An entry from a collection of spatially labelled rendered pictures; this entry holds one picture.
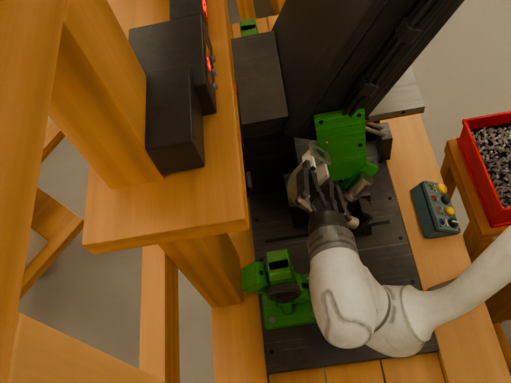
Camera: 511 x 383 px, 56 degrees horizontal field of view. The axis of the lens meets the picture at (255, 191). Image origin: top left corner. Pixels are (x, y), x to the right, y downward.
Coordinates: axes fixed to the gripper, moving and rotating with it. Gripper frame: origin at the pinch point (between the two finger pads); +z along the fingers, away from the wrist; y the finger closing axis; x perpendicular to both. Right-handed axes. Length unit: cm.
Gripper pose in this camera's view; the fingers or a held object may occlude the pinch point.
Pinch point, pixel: (315, 166)
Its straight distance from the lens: 107.4
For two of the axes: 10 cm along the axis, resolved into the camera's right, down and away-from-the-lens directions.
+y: -8.1, -3.9, -4.3
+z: -0.5, -7.0, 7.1
